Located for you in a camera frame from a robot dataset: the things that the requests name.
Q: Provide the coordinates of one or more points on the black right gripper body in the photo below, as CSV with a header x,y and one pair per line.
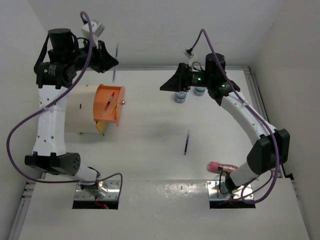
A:
x,y
190,79

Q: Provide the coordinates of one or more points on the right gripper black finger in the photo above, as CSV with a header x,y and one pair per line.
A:
x,y
171,86
175,79

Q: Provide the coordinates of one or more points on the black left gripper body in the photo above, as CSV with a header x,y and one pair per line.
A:
x,y
96,61

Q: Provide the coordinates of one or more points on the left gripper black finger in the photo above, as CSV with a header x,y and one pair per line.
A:
x,y
106,67
106,57

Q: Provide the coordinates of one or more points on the red gel pen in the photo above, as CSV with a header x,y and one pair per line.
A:
x,y
108,103

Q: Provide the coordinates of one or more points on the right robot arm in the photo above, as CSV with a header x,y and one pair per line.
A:
x,y
270,146

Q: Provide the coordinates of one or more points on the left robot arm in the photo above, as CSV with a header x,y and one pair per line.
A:
x,y
56,67

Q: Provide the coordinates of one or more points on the left blue white jar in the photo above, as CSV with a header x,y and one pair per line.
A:
x,y
180,97

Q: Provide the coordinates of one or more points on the blue white jar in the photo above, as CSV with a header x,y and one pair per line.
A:
x,y
199,91
180,97

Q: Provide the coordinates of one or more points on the right blue white jar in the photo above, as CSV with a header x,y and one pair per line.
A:
x,y
199,91

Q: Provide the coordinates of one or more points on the orange drawer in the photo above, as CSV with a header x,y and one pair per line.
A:
x,y
101,97

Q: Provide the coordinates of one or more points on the cream cabinet with legs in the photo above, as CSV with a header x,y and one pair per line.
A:
x,y
79,112

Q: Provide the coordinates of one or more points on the yellow object under drawer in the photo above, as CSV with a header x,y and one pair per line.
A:
x,y
101,126

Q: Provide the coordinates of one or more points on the blue gel pen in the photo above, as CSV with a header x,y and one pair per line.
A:
x,y
187,142

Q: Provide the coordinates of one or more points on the pink-capped tube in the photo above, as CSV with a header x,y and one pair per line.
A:
x,y
216,167

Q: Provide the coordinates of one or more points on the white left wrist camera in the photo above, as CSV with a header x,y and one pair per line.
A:
x,y
96,26

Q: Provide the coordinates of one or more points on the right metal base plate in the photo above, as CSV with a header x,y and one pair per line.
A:
x,y
218,192

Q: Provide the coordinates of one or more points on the metal base plate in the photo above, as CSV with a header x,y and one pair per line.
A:
x,y
107,190
218,192

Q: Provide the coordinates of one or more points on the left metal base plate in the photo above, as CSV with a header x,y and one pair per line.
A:
x,y
107,190

